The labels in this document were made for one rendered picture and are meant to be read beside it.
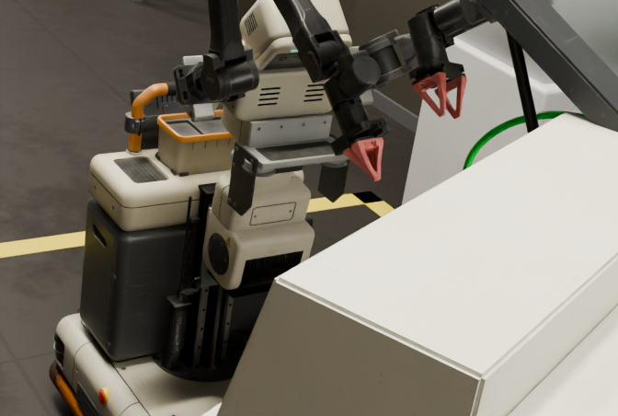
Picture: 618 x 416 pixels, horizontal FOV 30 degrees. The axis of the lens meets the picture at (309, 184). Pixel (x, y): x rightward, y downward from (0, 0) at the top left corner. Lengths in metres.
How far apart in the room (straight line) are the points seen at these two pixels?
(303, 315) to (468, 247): 0.22
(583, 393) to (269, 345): 0.31
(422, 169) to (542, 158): 3.00
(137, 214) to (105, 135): 2.33
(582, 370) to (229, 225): 1.67
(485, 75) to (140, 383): 1.74
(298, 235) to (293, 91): 0.37
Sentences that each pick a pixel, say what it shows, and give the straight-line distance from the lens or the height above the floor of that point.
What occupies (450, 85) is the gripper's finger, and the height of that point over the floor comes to 1.37.
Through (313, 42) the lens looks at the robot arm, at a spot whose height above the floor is 1.43.
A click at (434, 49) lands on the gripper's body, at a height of 1.43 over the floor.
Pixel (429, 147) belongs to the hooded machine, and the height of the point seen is 0.45.
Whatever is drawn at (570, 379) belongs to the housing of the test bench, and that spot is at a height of 1.47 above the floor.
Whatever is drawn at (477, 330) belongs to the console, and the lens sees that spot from 1.04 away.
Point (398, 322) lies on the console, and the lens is 1.03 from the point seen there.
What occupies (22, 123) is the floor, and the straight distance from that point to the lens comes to 5.30.
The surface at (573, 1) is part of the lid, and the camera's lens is 1.82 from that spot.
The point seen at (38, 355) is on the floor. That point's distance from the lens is 3.69.
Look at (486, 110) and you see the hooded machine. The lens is 4.14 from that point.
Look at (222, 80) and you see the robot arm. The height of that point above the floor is 1.25.
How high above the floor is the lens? 2.07
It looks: 25 degrees down
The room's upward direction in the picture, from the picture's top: 9 degrees clockwise
